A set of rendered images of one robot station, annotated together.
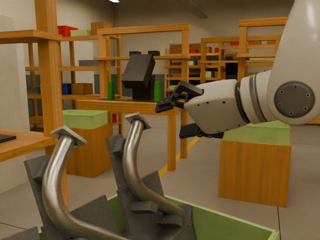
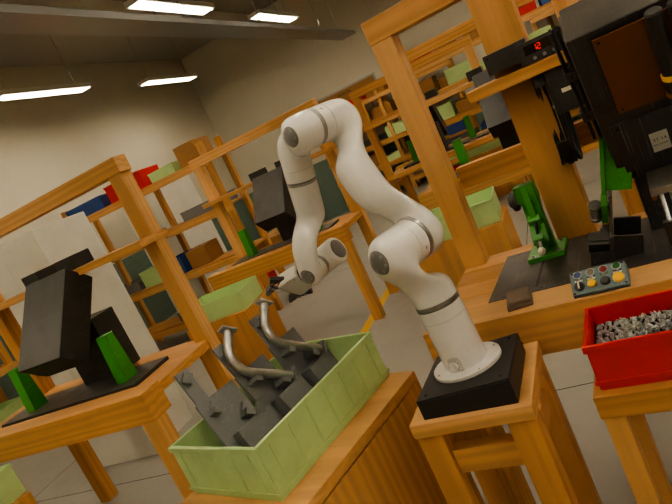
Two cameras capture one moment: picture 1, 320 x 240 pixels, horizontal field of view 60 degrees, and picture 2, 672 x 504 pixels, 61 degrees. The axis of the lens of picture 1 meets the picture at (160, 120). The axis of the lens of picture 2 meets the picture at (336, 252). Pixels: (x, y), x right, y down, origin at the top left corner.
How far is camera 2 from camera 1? 1.40 m
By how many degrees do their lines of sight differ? 4
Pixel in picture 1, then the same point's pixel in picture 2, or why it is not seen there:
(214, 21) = not seen: hidden behind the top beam
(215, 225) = (341, 345)
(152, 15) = (261, 68)
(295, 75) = (302, 268)
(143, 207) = (286, 351)
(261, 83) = not seen: hidden behind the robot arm
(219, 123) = (300, 288)
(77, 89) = (198, 258)
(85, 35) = (173, 171)
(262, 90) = not seen: hidden behind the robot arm
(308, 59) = (302, 262)
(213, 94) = (287, 277)
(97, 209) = (260, 363)
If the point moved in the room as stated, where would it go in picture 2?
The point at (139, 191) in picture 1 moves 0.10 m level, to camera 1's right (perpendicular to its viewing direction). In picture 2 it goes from (280, 342) to (306, 331)
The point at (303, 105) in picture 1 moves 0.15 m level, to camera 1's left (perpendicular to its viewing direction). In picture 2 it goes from (310, 277) to (265, 298)
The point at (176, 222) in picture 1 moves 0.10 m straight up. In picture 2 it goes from (314, 353) to (301, 328)
